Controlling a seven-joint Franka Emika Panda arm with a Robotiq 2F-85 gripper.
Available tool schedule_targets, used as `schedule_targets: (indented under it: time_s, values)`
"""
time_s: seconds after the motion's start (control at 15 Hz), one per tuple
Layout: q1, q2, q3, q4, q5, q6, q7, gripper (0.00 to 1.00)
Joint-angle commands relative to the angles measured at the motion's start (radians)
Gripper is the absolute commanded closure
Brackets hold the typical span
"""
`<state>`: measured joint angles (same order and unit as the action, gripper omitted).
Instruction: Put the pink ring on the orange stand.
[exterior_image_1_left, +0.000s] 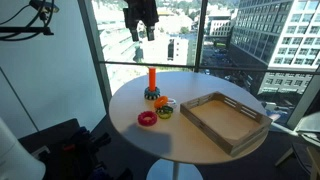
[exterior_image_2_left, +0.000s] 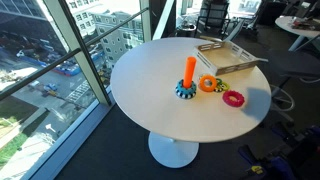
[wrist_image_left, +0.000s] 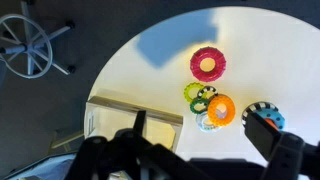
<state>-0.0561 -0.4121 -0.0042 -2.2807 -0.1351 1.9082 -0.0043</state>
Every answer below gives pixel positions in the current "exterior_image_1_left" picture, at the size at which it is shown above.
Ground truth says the round white table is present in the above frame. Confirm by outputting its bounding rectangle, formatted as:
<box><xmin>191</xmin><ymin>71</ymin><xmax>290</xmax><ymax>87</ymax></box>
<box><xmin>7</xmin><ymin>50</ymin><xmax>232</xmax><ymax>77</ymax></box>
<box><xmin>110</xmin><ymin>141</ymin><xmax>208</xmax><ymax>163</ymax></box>
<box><xmin>109</xmin><ymin>72</ymin><xmax>268</xmax><ymax>180</ymax></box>

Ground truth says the clear beaded ring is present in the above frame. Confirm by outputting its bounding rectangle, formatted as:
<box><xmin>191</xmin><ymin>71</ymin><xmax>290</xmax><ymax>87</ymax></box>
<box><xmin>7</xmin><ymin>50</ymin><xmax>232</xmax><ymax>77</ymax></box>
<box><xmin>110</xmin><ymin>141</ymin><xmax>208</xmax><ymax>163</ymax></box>
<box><xmin>166</xmin><ymin>97</ymin><xmax>178</xmax><ymax>109</ymax></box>

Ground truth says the black equipment pile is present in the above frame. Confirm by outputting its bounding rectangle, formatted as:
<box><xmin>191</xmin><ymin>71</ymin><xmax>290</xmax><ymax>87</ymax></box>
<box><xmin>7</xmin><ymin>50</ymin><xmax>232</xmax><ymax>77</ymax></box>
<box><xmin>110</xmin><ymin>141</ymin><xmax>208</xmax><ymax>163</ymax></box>
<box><xmin>19</xmin><ymin>118</ymin><xmax>133</xmax><ymax>180</ymax></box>

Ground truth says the pink ribbed ring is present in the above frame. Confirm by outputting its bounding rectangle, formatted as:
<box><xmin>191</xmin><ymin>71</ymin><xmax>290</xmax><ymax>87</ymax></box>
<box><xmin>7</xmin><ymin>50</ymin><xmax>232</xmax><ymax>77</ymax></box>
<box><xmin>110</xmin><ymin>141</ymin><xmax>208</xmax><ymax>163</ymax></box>
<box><xmin>137</xmin><ymin>110</ymin><xmax>158</xmax><ymax>127</ymax></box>

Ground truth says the wooden tray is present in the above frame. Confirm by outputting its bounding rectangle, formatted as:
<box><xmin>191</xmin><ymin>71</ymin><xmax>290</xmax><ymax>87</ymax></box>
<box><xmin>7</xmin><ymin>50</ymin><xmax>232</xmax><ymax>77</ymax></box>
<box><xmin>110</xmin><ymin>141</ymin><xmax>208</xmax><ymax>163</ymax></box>
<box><xmin>180</xmin><ymin>92</ymin><xmax>272</xmax><ymax>157</ymax></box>

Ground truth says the dark green bumpy ring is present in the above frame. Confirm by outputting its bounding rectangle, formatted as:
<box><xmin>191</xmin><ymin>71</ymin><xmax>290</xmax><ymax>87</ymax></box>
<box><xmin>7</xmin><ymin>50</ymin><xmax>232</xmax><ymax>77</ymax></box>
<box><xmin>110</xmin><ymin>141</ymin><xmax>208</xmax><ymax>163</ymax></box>
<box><xmin>161</xmin><ymin>105</ymin><xmax>174</xmax><ymax>114</ymax></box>

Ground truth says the orange stacking stand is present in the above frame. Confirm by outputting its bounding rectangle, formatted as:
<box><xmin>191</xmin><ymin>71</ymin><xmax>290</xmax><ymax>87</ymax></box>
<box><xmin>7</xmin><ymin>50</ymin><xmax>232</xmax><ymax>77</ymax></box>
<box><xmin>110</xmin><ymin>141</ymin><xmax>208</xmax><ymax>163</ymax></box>
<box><xmin>144</xmin><ymin>67</ymin><xmax>160</xmax><ymax>100</ymax></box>

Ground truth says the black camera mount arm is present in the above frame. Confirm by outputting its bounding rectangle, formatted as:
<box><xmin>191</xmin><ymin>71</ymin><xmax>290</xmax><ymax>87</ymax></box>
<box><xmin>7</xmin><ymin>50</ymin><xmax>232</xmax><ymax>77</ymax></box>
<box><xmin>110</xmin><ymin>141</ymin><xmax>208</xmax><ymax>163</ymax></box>
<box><xmin>0</xmin><ymin>0</ymin><xmax>60</xmax><ymax>42</ymax></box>

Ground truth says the yellow-green bumpy ring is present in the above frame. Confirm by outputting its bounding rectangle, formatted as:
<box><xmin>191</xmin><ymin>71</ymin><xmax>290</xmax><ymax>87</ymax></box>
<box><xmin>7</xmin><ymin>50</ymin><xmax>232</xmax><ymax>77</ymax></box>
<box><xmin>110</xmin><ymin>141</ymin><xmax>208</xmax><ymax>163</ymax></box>
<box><xmin>156</xmin><ymin>109</ymin><xmax>173</xmax><ymax>120</ymax></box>

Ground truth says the orange dimpled ring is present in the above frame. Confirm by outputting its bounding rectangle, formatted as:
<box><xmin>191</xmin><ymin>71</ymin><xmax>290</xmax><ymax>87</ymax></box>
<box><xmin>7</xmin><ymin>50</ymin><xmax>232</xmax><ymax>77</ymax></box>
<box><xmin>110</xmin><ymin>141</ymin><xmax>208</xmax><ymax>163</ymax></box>
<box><xmin>153</xmin><ymin>95</ymin><xmax>169</xmax><ymax>110</ymax></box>

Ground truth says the white cylindrical object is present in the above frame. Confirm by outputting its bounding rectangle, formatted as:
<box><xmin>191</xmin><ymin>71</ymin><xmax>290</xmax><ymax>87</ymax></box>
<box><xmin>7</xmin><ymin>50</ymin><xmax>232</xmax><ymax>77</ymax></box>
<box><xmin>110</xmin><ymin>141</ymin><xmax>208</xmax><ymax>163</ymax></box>
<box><xmin>0</xmin><ymin>119</ymin><xmax>46</xmax><ymax>180</ymax></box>

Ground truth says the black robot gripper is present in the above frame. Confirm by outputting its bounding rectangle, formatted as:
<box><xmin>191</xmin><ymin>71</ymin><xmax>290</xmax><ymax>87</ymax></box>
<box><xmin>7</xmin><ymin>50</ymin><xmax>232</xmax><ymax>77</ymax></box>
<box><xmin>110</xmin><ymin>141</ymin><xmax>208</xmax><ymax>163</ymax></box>
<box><xmin>123</xmin><ymin>0</ymin><xmax>159</xmax><ymax>42</ymax></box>

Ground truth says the chair at right edge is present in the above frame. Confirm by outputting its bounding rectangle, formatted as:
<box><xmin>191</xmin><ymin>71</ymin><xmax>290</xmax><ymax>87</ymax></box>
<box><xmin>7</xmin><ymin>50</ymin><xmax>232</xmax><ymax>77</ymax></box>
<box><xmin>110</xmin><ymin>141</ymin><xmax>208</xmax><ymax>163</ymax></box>
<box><xmin>275</xmin><ymin>112</ymin><xmax>320</xmax><ymax>180</ymax></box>

